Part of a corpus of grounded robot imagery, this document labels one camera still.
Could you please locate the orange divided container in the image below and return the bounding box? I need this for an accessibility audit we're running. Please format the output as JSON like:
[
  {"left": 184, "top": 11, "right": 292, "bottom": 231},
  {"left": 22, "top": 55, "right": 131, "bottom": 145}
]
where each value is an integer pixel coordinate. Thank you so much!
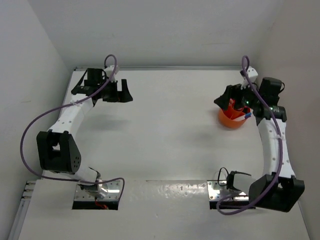
[{"left": 218, "top": 99, "right": 251, "bottom": 129}]

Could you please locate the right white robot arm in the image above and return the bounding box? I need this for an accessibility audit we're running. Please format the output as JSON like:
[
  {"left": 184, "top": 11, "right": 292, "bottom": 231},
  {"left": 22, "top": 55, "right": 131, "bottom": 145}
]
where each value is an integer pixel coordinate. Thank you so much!
[{"left": 214, "top": 77, "right": 305, "bottom": 215}]

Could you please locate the blue capped white pen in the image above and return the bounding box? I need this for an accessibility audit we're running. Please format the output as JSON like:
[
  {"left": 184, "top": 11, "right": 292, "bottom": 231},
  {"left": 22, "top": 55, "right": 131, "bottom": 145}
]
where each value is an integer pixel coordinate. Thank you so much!
[{"left": 235, "top": 112, "right": 252, "bottom": 121}]

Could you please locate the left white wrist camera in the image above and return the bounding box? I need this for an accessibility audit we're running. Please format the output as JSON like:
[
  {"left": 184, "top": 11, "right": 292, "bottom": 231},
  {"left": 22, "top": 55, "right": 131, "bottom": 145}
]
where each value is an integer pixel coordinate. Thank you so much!
[{"left": 104, "top": 65, "right": 119, "bottom": 83}]

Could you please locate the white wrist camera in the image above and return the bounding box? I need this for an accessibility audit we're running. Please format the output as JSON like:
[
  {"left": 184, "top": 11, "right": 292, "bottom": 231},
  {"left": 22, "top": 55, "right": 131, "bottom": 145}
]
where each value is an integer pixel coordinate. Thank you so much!
[
  {"left": 240, "top": 66, "right": 258, "bottom": 89},
  {"left": 104, "top": 65, "right": 119, "bottom": 83}
]

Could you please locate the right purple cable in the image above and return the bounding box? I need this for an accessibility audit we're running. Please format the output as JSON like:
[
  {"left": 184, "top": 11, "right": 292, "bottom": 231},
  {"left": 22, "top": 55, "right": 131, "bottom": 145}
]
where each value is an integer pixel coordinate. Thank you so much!
[{"left": 216, "top": 55, "right": 283, "bottom": 216}]

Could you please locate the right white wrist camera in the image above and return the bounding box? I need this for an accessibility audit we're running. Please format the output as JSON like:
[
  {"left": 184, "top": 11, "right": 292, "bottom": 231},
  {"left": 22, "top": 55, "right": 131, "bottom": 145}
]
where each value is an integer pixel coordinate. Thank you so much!
[{"left": 240, "top": 66, "right": 258, "bottom": 89}]

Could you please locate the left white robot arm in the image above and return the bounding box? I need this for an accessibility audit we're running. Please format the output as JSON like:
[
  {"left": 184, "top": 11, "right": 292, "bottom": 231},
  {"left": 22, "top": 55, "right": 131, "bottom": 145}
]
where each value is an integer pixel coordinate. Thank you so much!
[{"left": 36, "top": 65, "right": 133, "bottom": 186}]

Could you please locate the purple cable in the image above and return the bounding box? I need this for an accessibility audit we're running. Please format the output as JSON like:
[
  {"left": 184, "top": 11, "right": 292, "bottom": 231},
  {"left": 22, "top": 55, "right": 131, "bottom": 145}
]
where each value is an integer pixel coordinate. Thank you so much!
[
  {"left": 19, "top": 54, "right": 125, "bottom": 201},
  {"left": 216, "top": 55, "right": 283, "bottom": 216}
]

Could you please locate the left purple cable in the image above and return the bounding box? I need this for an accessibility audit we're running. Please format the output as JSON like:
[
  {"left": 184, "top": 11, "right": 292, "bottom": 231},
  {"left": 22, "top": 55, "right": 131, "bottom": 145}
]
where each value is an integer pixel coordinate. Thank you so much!
[{"left": 19, "top": 54, "right": 125, "bottom": 201}]

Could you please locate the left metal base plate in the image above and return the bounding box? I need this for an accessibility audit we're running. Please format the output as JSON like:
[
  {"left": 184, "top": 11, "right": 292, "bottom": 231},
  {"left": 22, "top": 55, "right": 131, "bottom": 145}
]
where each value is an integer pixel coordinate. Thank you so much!
[{"left": 74, "top": 180, "right": 120, "bottom": 202}]

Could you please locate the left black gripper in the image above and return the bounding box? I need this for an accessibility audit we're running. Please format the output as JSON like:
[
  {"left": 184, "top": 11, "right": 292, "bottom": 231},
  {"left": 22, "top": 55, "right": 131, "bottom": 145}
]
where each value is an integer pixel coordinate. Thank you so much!
[{"left": 96, "top": 78, "right": 132, "bottom": 103}]

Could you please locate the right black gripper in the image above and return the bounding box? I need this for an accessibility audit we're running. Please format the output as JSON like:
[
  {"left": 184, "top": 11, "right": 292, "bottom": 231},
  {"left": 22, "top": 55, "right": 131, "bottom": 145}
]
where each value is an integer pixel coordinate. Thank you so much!
[{"left": 214, "top": 79, "right": 262, "bottom": 111}]

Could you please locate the metal base plate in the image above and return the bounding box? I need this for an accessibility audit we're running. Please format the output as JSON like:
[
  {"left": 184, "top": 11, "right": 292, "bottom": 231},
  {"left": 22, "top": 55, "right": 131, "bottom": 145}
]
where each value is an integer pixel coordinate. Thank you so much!
[
  {"left": 74, "top": 180, "right": 120, "bottom": 202},
  {"left": 207, "top": 180, "right": 249, "bottom": 202}
]

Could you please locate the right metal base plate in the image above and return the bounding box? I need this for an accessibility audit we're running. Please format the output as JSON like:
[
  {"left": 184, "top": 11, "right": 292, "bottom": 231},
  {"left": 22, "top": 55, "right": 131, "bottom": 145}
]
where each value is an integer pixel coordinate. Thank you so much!
[{"left": 207, "top": 180, "right": 249, "bottom": 202}]

